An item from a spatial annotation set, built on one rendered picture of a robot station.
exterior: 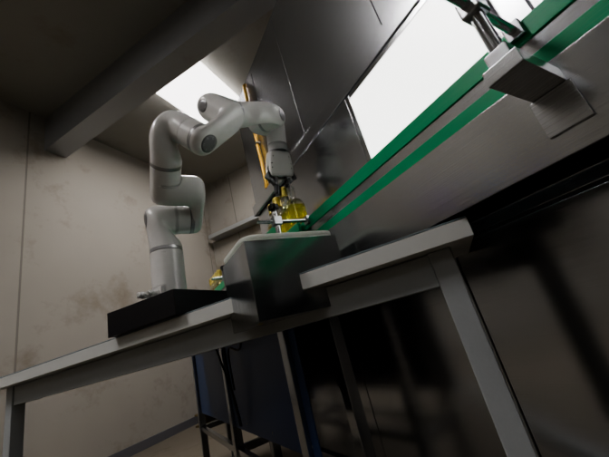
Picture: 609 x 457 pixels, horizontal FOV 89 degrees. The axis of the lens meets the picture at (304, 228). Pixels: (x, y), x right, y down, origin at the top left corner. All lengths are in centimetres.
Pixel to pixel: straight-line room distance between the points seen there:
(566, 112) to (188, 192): 86
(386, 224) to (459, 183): 18
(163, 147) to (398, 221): 65
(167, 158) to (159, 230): 22
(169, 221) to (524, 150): 90
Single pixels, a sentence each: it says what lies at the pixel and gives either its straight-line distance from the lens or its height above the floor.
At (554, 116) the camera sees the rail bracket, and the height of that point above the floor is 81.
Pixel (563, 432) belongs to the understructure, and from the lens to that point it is 84.
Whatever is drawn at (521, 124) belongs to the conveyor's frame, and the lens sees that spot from 54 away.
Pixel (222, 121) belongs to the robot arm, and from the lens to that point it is 92.
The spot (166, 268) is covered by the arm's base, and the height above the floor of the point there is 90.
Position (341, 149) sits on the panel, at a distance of 109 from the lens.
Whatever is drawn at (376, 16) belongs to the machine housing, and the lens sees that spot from 114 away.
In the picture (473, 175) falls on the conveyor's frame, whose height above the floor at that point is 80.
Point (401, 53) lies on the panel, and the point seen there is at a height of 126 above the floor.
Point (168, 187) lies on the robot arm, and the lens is 98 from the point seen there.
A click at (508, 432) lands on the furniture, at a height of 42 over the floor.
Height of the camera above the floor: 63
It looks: 19 degrees up
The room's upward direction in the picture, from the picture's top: 15 degrees counter-clockwise
